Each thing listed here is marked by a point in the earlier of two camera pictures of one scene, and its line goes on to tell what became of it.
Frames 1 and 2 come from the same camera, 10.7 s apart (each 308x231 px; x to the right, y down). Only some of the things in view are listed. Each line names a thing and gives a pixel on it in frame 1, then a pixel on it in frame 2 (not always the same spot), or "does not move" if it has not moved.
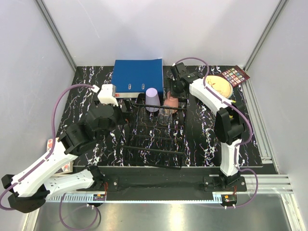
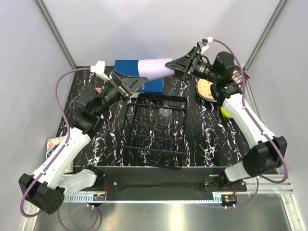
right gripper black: x=184 y=95 to x=185 y=67
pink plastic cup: x=171 y=103 to x=99 y=89
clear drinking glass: x=165 y=116 does not move
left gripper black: x=127 y=117 to x=128 y=85
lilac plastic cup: x=152 y=97 to x=155 y=69
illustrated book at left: x=69 y=167 does not move
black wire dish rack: x=154 y=135 does not move
